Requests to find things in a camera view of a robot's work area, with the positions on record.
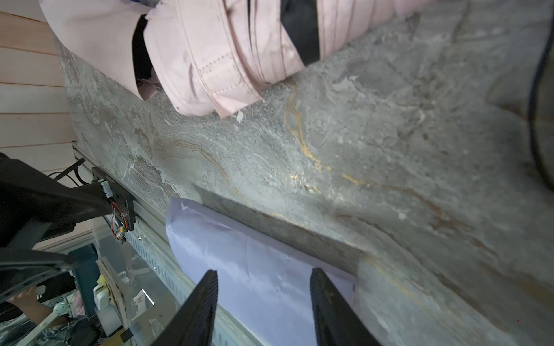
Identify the lavender umbrella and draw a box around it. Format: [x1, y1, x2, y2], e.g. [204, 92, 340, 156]
[165, 198, 356, 345]

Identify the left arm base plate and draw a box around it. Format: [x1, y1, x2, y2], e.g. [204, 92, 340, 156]
[92, 167, 136, 244]

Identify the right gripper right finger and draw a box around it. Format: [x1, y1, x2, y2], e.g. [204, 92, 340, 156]
[310, 268, 381, 346]

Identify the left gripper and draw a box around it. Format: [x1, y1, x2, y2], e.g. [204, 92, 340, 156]
[1, 154, 111, 298]

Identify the large pink umbrella sleeve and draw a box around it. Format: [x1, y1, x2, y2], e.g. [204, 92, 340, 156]
[39, 1, 157, 101]

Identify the large pink umbrella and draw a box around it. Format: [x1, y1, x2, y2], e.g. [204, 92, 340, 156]
[144, 0, 424, 117]

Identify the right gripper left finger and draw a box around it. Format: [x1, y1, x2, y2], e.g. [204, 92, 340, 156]
[152, 270, 219, 346]

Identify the black umbrella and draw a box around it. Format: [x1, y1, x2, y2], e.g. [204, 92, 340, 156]
[527, 10, 553, 192]

